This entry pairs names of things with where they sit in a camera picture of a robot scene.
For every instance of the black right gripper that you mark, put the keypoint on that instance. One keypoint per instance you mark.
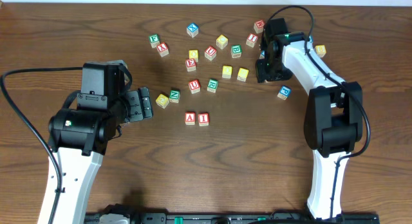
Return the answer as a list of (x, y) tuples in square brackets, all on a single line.
[(266, 73)]

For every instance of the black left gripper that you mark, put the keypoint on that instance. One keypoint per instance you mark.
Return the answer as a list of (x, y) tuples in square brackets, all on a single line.
[(136, 105)]

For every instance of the red A block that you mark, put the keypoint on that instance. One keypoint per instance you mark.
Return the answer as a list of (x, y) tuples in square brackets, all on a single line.
[(190, 118)]

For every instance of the red i block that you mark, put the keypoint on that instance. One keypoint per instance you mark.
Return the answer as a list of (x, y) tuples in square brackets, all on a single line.
[(251, 40), (203, 119)]

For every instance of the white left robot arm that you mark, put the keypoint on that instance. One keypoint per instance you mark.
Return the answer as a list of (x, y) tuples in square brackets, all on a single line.
[(78, 140)]

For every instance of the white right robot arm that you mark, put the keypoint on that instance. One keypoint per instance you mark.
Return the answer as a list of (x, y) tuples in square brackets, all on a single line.
[(334, 118)]

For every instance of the blue T block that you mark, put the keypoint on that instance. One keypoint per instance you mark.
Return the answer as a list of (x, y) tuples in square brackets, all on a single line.
[(262, 55)]

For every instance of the yellow 2 block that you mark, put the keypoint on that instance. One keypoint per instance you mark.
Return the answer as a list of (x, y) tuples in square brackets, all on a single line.
[(162, 101)]

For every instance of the blue P block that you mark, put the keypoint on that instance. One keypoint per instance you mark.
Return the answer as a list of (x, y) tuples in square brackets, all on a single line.
[(284, 92)]

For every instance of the yellow block right middle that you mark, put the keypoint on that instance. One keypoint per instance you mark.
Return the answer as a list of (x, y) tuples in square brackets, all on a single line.
[(242, 74)]

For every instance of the green N block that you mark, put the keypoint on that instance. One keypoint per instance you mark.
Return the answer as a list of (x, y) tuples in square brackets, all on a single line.
[(174, 96)]

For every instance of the green B block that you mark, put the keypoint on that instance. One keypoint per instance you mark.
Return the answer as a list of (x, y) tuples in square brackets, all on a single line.
[(236, 51)]

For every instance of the red H block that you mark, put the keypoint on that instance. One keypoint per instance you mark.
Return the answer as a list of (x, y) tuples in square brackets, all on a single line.
[(259, 26)]

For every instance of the yellow block left middle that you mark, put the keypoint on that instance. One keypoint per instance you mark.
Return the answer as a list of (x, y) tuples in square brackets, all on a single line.
[(226, 72)]

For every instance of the red X block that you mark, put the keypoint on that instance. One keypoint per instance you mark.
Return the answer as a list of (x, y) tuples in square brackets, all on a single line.
[(162, 49)]

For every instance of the red U block lower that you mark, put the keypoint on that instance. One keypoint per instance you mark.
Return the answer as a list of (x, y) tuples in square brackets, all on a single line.
[(194, 86)]

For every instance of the red u block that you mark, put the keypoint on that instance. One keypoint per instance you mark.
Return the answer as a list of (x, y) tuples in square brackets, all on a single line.
[(210, 53), (194, 86)]

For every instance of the yellow 8 block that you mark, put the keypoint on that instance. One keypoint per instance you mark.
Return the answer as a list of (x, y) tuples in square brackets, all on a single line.
[(320, 50)]

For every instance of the green F block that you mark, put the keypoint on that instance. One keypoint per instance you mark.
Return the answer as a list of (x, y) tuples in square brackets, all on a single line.
[(154, 40)]

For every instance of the red E block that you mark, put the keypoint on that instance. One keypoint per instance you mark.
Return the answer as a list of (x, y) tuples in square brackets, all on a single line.
[(190, 64)]

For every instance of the yellow C block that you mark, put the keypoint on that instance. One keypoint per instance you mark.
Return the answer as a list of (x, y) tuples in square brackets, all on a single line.
[(222, 42)]

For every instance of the green R block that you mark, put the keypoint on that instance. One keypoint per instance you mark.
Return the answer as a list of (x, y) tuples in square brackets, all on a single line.
[(212, 85)]

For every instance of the yellow O block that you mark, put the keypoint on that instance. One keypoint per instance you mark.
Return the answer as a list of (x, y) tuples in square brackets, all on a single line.
[(193, 54)]

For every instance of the red U block upper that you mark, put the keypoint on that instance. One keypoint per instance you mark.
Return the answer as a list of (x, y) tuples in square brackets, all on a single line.
[(210, 53)]

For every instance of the blue X block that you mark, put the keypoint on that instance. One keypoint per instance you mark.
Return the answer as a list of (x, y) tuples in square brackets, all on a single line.
[(192, 30)]

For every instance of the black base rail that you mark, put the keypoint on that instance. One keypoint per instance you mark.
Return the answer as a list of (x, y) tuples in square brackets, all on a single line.
[(123, 214)]

